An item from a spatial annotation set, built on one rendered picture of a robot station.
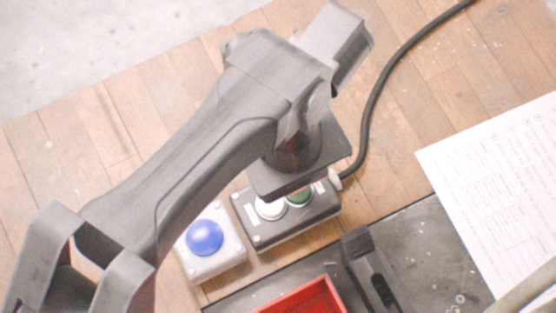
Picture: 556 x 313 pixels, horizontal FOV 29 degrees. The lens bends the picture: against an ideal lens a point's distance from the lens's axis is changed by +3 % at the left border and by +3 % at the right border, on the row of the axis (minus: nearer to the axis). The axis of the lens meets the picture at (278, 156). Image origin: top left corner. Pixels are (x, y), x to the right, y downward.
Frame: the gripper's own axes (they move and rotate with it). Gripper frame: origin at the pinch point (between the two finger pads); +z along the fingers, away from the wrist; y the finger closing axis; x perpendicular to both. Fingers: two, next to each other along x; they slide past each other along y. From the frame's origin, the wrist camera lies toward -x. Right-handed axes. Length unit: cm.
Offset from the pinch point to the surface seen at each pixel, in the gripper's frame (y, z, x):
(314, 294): 3.7, 5.0, 10.6
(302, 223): 1.4, 4.1, 3.4
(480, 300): -11.4, 7.1, 18.3
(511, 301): 0, -54, 29
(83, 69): 19, 97, -77
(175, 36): -1, 97, -75
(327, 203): -2.0, 4.0, 2.7
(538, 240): -19.8, 7.1, 15.4
